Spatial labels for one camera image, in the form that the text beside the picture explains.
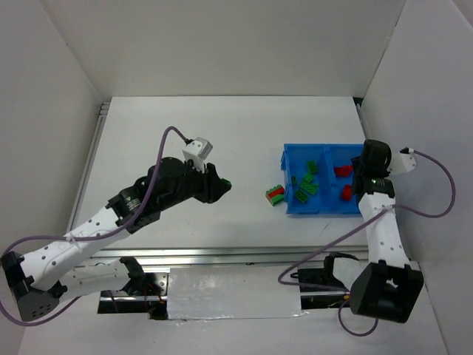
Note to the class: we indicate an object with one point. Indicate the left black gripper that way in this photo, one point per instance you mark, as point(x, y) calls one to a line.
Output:
point(208, 183)

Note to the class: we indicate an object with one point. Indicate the blue plastic divided bin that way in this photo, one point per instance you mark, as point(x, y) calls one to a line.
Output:
point(326, 156)

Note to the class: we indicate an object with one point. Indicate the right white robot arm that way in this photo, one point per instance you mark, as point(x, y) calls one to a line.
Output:
point(388, 287)

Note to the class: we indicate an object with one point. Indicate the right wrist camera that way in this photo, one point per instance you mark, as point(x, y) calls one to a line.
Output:
point(402, 162)

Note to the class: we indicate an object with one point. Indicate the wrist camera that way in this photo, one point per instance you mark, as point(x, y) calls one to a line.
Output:
point(402, 162)
point(196, 151)

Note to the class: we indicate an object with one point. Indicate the green lego bricks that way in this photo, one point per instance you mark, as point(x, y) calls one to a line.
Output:
point(312, 167)

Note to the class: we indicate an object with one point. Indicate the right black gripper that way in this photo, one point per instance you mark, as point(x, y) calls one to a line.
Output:
point(359, 163)

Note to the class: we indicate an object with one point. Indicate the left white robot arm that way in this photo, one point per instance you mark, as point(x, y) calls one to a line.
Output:
point(40, 280)

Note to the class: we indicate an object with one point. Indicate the green red layered lego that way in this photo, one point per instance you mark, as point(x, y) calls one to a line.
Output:
point(275, 195)

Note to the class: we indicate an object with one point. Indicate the green small lego brick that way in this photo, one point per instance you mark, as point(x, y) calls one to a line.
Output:
point(226, 182)

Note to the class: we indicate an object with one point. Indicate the red flower lego piece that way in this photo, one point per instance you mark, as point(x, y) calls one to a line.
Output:
point(347, 193)

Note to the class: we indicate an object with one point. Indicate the red arch lego piece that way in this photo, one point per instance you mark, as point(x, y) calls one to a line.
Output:
point(343, 171)

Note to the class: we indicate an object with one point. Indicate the silver tape cover plate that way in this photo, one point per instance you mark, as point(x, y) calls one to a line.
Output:
point(240, 292)

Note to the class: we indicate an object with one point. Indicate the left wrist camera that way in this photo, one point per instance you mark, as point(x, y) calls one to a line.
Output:
point(196, 151)

